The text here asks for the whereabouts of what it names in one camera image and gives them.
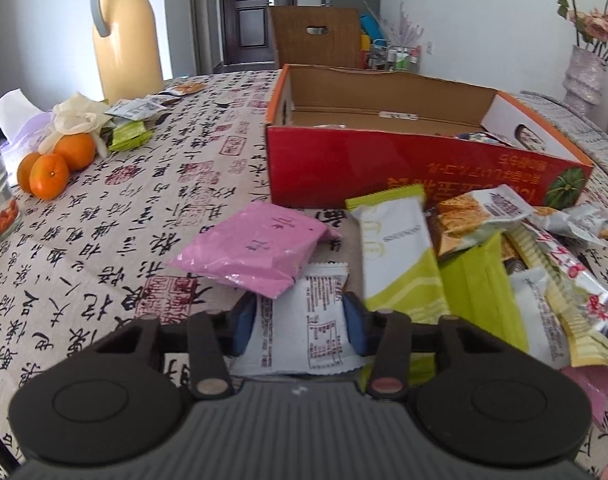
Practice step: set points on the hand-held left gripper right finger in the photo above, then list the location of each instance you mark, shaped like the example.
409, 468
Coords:
356, 327

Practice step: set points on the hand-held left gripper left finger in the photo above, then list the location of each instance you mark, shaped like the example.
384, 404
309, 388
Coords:
244, 325

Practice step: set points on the pink snack packet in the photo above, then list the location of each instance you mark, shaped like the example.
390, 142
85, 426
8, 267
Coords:
591, 385
249, 250

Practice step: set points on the white and green snack packet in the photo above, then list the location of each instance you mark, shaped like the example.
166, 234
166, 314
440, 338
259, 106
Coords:
394, 250

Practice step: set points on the red cardboard box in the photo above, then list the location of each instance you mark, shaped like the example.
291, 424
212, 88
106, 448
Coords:
384, 170

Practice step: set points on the yellow striped silver snack packet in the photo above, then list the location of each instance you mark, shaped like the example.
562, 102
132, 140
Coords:
574, 290

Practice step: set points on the brown snack packet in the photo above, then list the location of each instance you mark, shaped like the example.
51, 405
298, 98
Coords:
511, 262

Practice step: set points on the small green sachet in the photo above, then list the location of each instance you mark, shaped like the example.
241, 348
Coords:
128, 136

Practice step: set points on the small colourful snack packet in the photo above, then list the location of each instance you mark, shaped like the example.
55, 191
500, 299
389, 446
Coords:
484, 137

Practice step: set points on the small white sachet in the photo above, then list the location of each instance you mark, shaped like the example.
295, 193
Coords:
133, 108

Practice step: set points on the small orange sachet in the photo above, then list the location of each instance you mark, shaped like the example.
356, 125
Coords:
183, 89

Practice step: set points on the wooden chair back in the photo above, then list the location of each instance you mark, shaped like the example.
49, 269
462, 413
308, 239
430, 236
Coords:
314, 45

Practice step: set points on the purple plastic bag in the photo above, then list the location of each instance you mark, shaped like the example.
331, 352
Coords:
31, 132

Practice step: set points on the grey patterned cloth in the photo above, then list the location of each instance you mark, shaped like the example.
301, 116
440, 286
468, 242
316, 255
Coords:
559, 120

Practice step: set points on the blue plastic item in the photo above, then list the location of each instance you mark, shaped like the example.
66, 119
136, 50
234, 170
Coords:
371, 27

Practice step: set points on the yellow thermos jug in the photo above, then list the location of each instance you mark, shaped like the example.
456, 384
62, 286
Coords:
126, 45

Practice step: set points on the dried lavender bunch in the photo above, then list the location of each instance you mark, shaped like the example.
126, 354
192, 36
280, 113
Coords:
409, 27

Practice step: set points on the dark brown door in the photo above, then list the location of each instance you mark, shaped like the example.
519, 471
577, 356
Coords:
249, 15

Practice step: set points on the white tissue paper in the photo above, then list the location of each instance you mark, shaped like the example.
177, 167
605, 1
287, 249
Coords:
13, 107

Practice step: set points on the purple ribbed vase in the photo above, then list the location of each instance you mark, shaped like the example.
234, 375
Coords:
584, 80

